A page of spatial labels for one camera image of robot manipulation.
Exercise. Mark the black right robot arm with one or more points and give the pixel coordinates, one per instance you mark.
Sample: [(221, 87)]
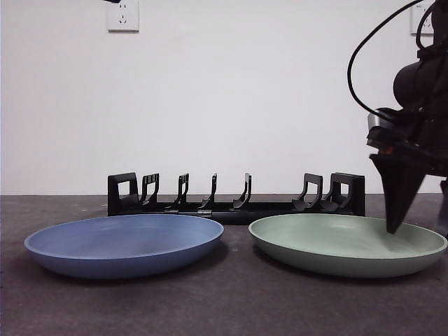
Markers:
[(414, 84)]

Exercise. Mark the white wall socket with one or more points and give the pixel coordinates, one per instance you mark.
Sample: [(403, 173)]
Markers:
[(123, 17), (418, 21)]

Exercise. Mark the blue plate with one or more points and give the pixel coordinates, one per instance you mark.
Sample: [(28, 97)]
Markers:
[(122, 252)]

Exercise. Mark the green plate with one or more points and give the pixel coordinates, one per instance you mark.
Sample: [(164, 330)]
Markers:
[(332, 252)]

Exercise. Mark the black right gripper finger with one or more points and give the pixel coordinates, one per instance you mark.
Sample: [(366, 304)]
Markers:
[(445, 203), (397, 189)]

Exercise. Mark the black plate rack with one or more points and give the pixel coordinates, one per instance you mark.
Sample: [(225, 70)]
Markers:
[(266, 215)]

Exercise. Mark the pale grey camera box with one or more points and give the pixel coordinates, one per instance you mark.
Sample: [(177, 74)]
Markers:
[(374, 120)]

